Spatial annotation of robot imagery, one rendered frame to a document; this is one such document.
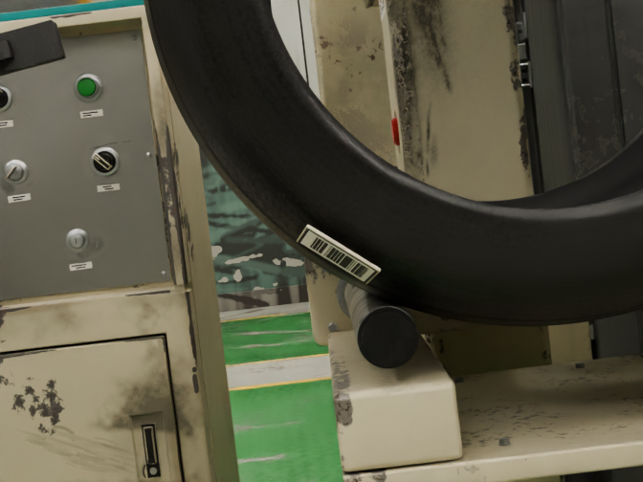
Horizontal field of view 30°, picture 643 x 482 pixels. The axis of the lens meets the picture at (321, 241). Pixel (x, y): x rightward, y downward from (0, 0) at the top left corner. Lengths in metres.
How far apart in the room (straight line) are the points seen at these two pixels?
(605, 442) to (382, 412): 0.17
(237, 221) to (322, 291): 8.88
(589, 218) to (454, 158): 0.41
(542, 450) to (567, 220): 0.17
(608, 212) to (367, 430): 0.23
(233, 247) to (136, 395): 8.52
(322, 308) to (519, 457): 0.38
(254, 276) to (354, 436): 9.23
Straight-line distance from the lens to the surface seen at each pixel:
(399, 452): 0.88
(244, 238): 10.08
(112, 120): 1.63
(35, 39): 0.97
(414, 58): 1.24
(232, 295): 10.10
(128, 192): 1.62
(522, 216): 0.84
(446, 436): 0.88
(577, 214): 0.84
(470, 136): 1.24
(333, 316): 1.21
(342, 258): 0.85
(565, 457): 0.90
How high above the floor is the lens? 1.02
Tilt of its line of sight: 3 degrees down
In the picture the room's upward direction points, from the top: 7 degrees counter-clockwise
